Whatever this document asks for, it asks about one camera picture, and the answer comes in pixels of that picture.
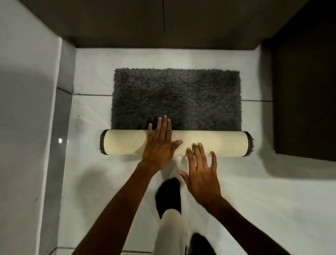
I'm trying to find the person's left hand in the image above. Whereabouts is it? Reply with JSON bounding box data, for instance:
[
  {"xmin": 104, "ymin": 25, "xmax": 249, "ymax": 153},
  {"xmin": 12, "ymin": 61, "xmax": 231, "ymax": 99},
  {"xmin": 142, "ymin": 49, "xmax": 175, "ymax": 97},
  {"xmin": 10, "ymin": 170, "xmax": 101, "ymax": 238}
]
[{"xmin": 141, "ymin": 115, "xmax": 183, "ymax": 173}]

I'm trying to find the person's right hand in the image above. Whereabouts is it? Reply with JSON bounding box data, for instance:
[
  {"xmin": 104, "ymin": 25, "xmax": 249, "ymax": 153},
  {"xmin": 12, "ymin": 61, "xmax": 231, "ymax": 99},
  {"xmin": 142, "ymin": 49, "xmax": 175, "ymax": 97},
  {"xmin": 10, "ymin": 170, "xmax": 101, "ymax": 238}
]
[{"xmin": 178, "ymin": 143, "xmax": 223, "ymax": 208}]

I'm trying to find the grey shaggy bath mat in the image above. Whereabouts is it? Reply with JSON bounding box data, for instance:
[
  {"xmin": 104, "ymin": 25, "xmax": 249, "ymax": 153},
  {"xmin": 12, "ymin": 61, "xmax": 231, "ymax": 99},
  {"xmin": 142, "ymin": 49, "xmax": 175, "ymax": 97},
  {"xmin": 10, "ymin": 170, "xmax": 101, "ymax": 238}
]
[{"xmin": 99, "ymin": 68, "xmax": 254, "ymax": 157}]

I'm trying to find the person's right forearm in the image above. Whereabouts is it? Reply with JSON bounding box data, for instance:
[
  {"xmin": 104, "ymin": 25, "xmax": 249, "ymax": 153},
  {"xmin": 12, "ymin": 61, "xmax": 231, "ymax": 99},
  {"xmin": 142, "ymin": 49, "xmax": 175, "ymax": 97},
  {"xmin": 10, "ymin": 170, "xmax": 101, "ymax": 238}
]
[{"xmin": 199, "ymin": 196, "xmax": 290, "ymax": 255}]

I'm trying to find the person's left forearm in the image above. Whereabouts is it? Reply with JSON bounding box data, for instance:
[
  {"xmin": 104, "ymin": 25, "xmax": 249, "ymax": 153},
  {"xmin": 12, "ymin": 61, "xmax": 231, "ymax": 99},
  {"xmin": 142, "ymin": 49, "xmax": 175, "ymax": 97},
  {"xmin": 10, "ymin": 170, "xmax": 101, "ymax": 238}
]
[{"xmin": 71, "ymin": 161, "xmax": 158, "ymax": 255}]

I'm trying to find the person's black sock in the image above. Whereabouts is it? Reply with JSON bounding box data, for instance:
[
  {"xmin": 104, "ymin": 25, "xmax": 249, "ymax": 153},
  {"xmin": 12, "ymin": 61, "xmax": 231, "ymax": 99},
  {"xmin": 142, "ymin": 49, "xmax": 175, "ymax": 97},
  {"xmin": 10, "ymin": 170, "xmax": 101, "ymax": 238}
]
[
  {"xmin": 155, "ymin": 178, "xmax": 182, "ymax": 220},
  {"xmin": 185, "ymin": 232, "xmax": 217, "ymax": 255}
]

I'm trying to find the person's white trouser leg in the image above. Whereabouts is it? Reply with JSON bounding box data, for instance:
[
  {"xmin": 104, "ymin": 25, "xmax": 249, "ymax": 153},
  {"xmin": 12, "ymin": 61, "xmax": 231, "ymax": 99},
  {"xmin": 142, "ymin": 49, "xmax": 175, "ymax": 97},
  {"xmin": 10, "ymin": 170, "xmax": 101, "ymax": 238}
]
[{"xmin": 153, "ymin": 208, "xmax": 190, "ymax": 255}]

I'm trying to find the dark brown wooden cabinet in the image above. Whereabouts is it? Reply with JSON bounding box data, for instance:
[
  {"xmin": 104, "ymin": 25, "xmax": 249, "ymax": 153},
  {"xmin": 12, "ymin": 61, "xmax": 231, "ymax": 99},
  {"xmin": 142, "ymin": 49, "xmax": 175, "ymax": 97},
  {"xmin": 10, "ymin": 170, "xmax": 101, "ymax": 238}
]
[{"xmin": 19, "ymin": 0, "xmax": 311, "ymax": 51}]

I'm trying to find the dark wooden door panel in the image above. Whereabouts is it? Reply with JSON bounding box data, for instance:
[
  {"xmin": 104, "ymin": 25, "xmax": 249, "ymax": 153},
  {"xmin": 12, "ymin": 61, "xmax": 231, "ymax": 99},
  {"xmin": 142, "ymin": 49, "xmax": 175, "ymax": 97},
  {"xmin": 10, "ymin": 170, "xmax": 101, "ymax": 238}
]
[{"xmin": 262, "ymin": 0, "xmax": 336, "ymax": 161}]

